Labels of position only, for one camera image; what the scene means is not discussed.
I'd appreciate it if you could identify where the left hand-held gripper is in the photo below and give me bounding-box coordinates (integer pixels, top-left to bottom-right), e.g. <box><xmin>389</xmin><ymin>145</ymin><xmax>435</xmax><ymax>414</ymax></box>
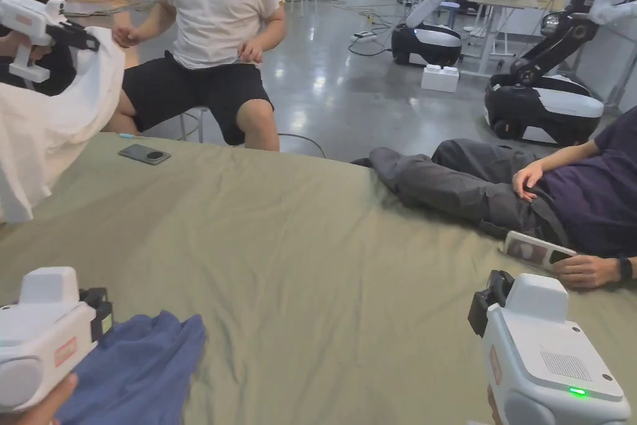
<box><xmin>0</xmin><ymin>267</ymin><xmax>114</xmax><ymax>413</ymax></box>

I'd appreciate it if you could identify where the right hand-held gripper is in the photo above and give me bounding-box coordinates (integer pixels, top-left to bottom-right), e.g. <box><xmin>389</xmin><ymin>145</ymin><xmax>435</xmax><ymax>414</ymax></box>
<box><xmin>467</xmin><ymin>269</ymin><xmax>632</xmax><ymax>425</ymax></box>

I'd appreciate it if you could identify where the blue garment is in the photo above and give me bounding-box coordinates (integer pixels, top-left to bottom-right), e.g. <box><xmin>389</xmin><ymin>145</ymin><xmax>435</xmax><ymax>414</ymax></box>
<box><xmin>53</xmin><ymin>310</ymin><xmax>207</xmax><ymax>425</ymax></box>

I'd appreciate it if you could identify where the person's left hand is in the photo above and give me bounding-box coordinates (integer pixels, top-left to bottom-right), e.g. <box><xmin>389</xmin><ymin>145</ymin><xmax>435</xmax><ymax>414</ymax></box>
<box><xmin>0</xmin><ymin>372</ymin><xmax>79</xmax><ymax>425</ymax></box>

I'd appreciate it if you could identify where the dark phone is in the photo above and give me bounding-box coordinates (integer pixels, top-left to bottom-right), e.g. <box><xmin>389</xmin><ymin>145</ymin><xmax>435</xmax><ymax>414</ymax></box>
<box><xmin>118</xmin><ymin>143</ymin><xmax>172</xmax><ymax>163</ymax></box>

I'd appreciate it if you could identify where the white cloth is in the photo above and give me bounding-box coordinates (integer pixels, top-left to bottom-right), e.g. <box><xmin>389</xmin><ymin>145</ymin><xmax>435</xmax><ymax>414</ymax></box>
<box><xmin>0</xmin><ymin>26</ymin><xmax>126</xmax><ymax>225</ymax></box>

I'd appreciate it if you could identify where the black-armed robot with white base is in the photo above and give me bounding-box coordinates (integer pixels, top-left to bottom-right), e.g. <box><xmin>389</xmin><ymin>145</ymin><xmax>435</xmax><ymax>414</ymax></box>
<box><xmin>484</xmin><ymin>0</ymin><xmax>637</xmax><ymax>144</ymax></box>

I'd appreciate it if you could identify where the bed with green sheet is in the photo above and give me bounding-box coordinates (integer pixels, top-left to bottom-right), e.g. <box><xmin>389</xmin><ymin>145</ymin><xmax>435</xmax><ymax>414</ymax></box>
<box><xmin>0</xmin><ymin>131</ymin><xmax>637</xmax><ymax>425</ymax></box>

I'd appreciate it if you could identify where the metal stool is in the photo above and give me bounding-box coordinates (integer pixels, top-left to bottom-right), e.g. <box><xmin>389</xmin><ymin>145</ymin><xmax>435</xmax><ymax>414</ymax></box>
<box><xmin>179</xmin><ymin>105</ymin><xmax>211</xmax><ymax>144</ymax></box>

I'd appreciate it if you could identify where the white and black robot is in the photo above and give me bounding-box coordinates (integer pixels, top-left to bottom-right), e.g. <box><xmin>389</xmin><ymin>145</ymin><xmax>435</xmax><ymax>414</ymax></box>
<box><xmin>391</xmin><ymin>0</ymin><xmax>463</xmax><ymax>67</ymax></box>

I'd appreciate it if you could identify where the grey floor cable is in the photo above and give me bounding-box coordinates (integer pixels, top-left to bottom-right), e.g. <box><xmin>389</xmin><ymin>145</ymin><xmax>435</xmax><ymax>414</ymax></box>
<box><xmin>276</xmin><ymin>133</ymin><xmax>328</xmax><ymax>158</ymax></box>

